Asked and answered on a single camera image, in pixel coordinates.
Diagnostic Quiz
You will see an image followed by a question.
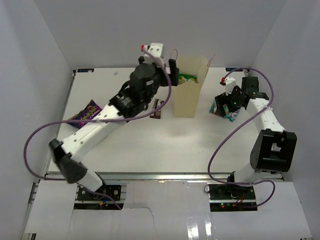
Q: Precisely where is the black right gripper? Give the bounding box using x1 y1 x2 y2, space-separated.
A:
215 86 244 118

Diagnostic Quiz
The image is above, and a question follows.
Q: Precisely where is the green Fox's candy bag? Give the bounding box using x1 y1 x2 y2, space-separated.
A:
178 73 198 85

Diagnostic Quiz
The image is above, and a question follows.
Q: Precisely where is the teal Fox's candy bag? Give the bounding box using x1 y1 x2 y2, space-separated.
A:
209 100 240 122

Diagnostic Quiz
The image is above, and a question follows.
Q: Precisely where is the dark purple nut snack bag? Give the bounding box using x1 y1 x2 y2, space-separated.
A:
67 99 102 121

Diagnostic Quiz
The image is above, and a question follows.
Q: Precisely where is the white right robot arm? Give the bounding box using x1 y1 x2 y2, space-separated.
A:
215 76 297 200

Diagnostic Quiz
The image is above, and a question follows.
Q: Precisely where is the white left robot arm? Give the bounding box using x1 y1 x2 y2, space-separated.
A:
48 56 179 200

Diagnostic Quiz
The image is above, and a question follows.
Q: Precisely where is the beige paper bag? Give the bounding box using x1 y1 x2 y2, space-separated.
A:
171 54 215 118

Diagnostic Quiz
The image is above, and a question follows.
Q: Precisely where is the right blue table label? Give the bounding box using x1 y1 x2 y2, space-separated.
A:
225 67 243 72

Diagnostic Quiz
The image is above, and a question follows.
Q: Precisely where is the blue table label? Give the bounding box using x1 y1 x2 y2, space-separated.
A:
76 68 95 73
225 67 243 72

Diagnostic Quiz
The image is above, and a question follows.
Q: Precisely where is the brown Hershey's chocolate bar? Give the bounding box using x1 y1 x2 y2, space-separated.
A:
149 98 164 120

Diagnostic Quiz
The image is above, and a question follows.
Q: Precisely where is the left blue table label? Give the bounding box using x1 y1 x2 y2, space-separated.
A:
76 68 95 73

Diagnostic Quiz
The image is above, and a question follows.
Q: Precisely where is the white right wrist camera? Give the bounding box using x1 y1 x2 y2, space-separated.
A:
220 76 237 96

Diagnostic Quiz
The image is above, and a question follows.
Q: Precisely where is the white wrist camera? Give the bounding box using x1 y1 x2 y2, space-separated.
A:
220 76 237 96
141 43 165 64

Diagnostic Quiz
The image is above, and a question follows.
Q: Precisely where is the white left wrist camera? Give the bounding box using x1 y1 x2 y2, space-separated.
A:
141 43 165 64

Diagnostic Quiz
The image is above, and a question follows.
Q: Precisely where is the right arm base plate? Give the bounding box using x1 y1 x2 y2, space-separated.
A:
203 184 258 213

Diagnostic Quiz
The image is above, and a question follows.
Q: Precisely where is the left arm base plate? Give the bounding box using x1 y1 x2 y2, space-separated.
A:
76 184 122 201

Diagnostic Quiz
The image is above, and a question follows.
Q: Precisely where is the aluminium front rail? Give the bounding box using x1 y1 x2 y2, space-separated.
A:
46 171 284 182

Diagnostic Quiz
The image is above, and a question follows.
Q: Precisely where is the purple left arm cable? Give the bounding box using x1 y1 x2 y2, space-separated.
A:
24 48 173 210

